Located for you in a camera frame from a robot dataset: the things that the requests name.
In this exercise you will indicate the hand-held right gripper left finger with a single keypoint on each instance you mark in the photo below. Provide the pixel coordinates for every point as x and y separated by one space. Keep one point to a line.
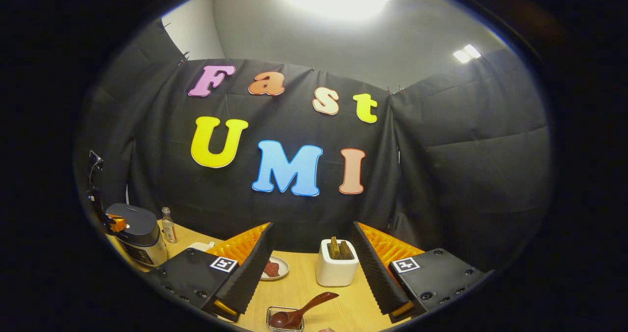
250 278

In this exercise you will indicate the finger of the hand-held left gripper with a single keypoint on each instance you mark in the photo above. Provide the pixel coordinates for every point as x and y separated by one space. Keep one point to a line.
115 224

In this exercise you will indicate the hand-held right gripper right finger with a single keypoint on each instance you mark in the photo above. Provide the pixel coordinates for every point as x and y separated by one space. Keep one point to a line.
375 278

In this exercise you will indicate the dark grey rice cooker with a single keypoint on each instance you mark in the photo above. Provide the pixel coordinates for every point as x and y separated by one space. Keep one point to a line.
140 229

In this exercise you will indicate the brown wooden spoon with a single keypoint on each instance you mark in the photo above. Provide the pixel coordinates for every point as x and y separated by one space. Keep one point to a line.
314 302

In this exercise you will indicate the brown meat piece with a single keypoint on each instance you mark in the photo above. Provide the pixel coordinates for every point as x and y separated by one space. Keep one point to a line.
272 269

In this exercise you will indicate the white round plate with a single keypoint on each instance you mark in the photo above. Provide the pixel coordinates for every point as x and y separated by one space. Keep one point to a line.
282 268

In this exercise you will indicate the narrow wooden utensil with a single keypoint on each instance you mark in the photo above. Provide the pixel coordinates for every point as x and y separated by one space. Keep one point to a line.
334 248

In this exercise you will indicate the small glass bottle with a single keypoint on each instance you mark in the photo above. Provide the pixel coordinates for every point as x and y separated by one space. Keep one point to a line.
169 229

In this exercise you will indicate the translucent plastic board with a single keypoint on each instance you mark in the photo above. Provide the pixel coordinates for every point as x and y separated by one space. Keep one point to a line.
201 246

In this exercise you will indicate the black backdrop cloth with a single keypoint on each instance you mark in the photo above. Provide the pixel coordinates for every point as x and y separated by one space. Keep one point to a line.
466 175

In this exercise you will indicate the small ceiling light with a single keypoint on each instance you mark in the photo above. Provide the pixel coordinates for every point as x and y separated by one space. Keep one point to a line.
467 53

